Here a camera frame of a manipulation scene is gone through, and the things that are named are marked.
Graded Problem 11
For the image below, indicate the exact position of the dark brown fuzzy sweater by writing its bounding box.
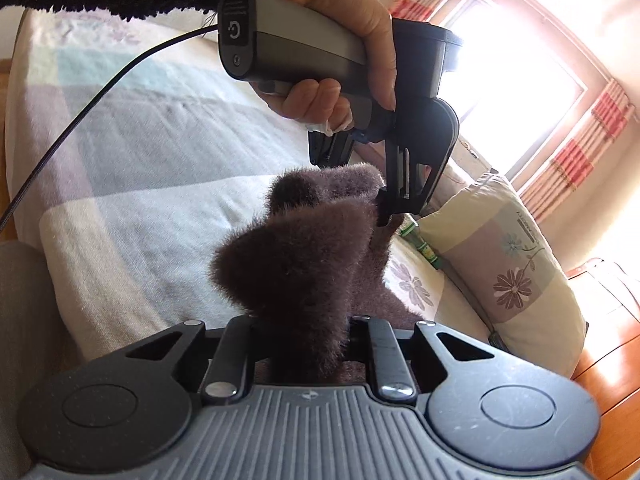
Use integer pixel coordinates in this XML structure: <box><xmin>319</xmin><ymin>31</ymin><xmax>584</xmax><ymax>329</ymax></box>
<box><xmin>212</xmin><ymin>164</ymin><xmax>423</xmax><ymax>385</ymax></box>

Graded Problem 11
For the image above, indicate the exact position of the person left hand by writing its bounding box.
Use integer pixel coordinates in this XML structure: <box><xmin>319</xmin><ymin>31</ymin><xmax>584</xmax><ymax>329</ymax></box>
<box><xmin>246</xmin><ymin>0</ymin><xmax>396</xmax><ymax>136</ymax></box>

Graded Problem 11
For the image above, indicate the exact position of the green glass bottle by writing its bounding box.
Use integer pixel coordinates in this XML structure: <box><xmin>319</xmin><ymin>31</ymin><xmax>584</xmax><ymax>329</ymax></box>
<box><xmin>397</xmin><ymin>214</ymin><xmax>444</xmax><ymax>270</ymax></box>

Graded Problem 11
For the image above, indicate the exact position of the pink floral folded quilt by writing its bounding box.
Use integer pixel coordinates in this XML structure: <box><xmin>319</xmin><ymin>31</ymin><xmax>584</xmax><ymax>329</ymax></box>
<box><xmin>359</xmin><ymin>134</ymin><xmax>497</xmax><ymax>212</ymax></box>

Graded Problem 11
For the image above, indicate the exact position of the floral cream pillow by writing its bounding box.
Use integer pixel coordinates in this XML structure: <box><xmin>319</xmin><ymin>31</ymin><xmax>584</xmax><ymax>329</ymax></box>
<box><xmin>419</xmin><ymin>172</ymin><xmax>588</xmax><ymax>377</ymax></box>

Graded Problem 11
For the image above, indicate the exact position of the bright window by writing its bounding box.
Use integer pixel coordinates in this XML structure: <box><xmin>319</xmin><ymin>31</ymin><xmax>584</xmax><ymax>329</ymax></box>
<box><xmin>440</xmin><ymin>0</ymin><xmax>608</xmax><ymax>179</ymax></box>

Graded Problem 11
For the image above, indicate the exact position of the striped pastel bed sheet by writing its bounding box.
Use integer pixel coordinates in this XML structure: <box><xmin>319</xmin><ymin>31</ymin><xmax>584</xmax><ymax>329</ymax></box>
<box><xmin>4</xmin><ymin>8</ymin><xmax>497</xmax><ymax>361</ymax></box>

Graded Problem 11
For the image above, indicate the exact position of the orange wooden headboard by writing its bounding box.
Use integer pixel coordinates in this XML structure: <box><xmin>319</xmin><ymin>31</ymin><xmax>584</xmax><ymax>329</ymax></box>
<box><xmin>568</xmin><ymin>258</ymin><xmax>639</xmax><ymax>479</ymax></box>

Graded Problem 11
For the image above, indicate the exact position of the pink striped right curtain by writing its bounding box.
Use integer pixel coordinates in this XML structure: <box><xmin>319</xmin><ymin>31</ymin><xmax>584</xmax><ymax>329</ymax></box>
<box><xmin>520</xmin><ymin>79</ymin><xmax>636</xmax><ymax>223</ymax></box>

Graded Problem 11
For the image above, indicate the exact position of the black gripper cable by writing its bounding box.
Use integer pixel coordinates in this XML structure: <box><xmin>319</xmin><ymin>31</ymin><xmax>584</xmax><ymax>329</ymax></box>
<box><xmin>0</xmin><ymin>22</ymin><xmax>222</xmax><ymax>231</ymax></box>

